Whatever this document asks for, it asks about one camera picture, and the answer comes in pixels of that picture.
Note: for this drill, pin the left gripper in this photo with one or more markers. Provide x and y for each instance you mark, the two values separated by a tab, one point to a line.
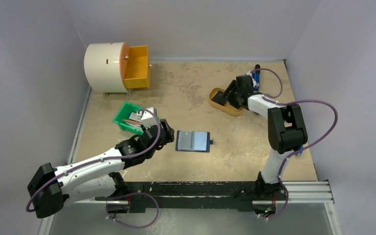
169	137

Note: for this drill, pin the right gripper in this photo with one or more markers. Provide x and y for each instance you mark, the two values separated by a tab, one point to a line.
232	94

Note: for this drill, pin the blue leather card holder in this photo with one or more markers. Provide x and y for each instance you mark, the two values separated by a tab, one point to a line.
193	141

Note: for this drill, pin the black card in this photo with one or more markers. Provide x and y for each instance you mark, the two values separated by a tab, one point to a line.
219	98

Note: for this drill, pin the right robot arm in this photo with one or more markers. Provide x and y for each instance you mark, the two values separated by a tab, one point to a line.
286	127

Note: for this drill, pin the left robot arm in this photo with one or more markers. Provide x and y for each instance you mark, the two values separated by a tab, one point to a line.
52	188

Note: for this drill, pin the blue black stapler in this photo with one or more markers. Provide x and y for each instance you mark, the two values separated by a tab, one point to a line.
257	71

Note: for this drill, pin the green plastic bin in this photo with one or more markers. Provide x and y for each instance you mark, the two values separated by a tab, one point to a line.
121	119

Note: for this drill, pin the orange drawer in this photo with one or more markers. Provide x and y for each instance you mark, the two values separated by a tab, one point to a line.
137	74

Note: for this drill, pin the white cylindrical drawer cabinet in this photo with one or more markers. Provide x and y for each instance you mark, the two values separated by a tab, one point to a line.
105	66

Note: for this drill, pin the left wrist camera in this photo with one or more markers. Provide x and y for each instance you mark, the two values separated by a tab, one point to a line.
148	119

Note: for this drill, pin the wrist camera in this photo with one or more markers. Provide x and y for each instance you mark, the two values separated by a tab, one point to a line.
255	80
148	119

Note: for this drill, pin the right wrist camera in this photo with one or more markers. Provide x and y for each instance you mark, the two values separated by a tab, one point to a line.
255	80

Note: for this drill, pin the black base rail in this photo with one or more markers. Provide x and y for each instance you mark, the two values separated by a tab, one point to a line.
237	195

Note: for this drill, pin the aluminium frame rail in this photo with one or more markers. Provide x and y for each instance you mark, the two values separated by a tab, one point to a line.
309	192

